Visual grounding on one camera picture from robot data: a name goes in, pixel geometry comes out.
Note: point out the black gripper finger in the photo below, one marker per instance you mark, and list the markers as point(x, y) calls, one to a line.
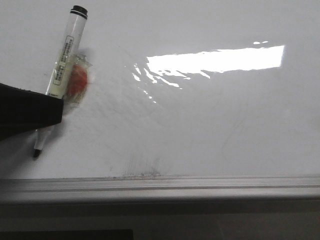
point(23, 110)

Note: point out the red tag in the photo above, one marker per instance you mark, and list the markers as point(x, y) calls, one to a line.
point(78, 81)

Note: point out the white whiteboard with aluminium frame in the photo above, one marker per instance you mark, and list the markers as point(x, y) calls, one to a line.
point(187, 100)

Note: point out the white black whiteboard marker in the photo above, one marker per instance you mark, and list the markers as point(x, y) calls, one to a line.
point(67, 55)

